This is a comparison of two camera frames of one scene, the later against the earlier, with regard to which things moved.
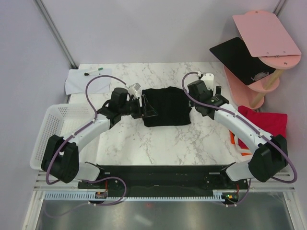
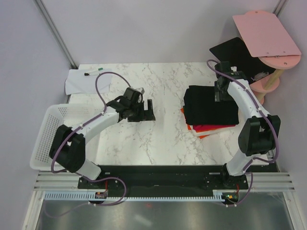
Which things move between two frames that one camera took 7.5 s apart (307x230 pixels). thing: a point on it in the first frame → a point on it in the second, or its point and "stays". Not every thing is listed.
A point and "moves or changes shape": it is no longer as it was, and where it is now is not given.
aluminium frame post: [62, 47] stays
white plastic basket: [62, 120] stays
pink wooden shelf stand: [267, 38] stays
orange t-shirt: [232, 137] → [189, 128]
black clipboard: [233, 54] stays
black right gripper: [218, 90] → [219, 96]
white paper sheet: [76, 82] stays
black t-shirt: [171, 105] moves or changes shape
